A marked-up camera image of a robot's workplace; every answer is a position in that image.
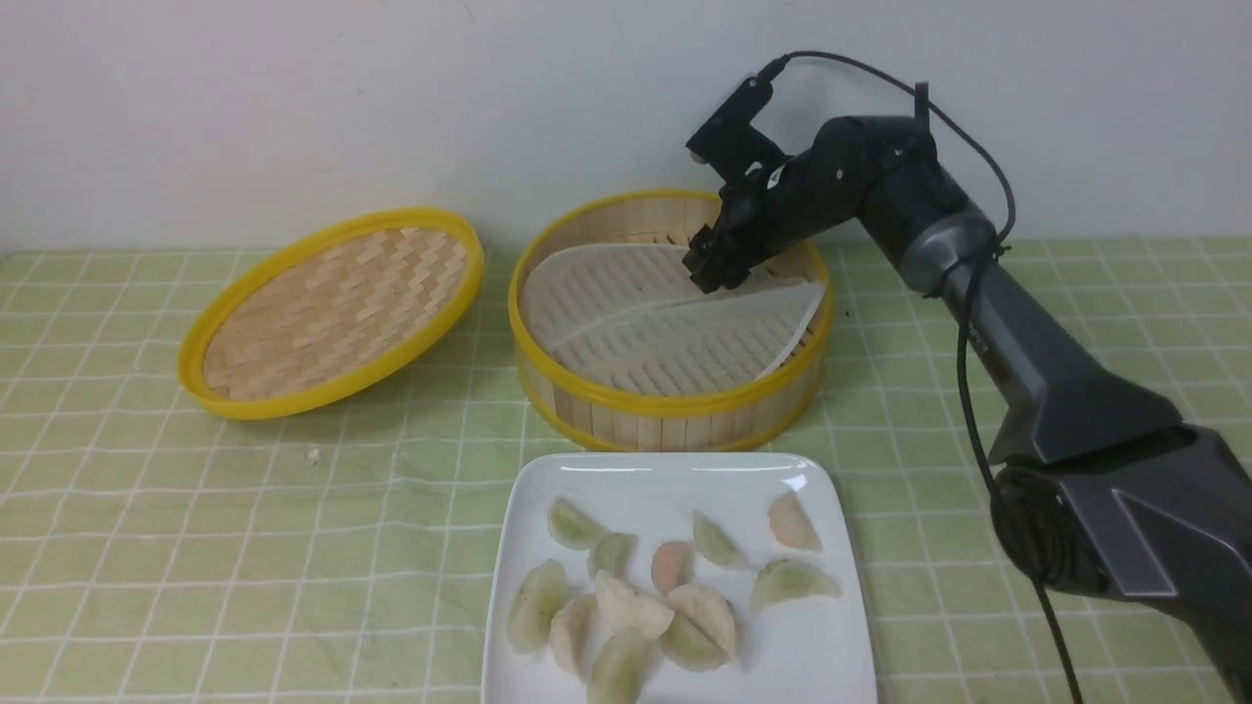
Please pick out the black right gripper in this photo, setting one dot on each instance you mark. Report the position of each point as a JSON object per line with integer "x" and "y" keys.
{"x": 767, "y": 214}

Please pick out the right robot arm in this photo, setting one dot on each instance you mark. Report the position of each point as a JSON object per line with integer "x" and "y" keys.
{"x": 1103, "y": 490}

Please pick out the white square plate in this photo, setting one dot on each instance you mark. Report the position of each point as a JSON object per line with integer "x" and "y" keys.
{"x": 809, "y": 650}

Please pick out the white silicone steamer liner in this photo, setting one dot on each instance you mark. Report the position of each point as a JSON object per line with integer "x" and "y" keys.
{"x": 627, "y": 317}

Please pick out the yellow rimmed bamboo steamer basket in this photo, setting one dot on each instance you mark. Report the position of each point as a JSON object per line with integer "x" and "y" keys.
{"x": 602, "y": 418}

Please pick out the pink dumpling top right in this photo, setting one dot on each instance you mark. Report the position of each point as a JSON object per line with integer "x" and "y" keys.
{"x": 791, "y": 524}

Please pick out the pink dumpling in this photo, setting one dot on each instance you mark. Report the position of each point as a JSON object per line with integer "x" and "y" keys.
{"x": 672, "y": 566}
{"x": 791, "y": 524}

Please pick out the green dumpling upper middle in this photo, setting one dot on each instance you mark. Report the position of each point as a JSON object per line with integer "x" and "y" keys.
{"x": 714, "y": 545}

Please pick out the green dumpling top left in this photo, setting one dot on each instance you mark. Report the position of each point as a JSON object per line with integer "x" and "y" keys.
{"x": 571, "y": 528}

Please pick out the pink dumpling centre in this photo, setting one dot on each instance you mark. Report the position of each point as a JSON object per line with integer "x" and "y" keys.
{"x": 672, "y": 566}

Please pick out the small green dumpling centre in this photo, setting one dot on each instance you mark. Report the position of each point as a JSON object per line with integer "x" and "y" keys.
{"x": 612, "y": 553}

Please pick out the green dumpling right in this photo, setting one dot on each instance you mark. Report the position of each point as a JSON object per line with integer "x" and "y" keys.
{"x": 787, "y": 579}

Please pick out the white dumpling right centre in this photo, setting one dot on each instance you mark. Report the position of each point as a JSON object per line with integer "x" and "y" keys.
{"x": 710, "y": 612}

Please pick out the green dumpling under white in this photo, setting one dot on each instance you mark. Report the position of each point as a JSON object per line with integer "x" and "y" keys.
{"x": 686, "y": 645}

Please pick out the white dumpling lower left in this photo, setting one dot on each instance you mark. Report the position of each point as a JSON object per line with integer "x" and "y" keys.
{"x": 570, "y": 631}

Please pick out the large green dumpling left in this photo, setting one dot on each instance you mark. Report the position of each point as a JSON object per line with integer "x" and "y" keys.
{"x": 538, "y": 600}

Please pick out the yellow rimmed bamboo steamer lid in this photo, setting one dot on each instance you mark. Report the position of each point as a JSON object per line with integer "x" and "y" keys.
{"x": 333, "y": 314}

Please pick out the green dumpling bottom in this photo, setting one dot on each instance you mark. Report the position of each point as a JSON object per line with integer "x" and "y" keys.
{"x": 620, "y": 670}

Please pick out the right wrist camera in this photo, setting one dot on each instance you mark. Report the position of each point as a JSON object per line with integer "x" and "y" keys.
{"x": 729, "y": 143}

